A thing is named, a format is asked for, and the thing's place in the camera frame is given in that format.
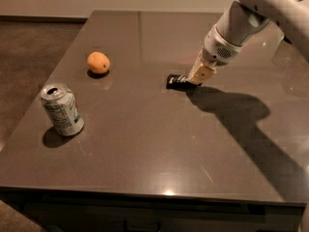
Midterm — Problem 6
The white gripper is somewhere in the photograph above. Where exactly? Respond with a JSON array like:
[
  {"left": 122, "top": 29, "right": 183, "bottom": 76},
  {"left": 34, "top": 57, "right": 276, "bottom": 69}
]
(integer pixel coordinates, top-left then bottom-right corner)
[{"left": 187, "top": 26, "right": 242, "bottom": 85}]

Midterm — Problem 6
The black rxbar chocolate bar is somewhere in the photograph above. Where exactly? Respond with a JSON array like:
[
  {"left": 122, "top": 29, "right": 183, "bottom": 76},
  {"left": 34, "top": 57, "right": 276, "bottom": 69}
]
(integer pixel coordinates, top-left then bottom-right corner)
[{"left": 166, "top": 74, "right": 196, "bottom": 90}]

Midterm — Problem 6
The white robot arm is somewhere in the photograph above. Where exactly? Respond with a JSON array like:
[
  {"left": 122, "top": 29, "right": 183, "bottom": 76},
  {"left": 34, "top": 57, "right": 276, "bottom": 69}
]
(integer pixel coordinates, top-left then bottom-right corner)
[{"left": 187, "top": 0, "right": 309, "bottom": 85}]

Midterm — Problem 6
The green 7up can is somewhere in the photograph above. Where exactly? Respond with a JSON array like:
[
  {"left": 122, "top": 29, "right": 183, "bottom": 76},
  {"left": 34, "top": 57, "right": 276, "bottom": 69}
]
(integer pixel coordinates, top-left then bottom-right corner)
[{"left": 41, "top": 83, "right": 84, "bottom": 136}]

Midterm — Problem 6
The orange fruit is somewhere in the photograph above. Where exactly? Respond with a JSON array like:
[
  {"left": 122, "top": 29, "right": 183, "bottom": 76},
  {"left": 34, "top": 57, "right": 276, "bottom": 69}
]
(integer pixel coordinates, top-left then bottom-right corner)
[{"left": 87, "top": 52, "right": 110, "bottom": 74}]

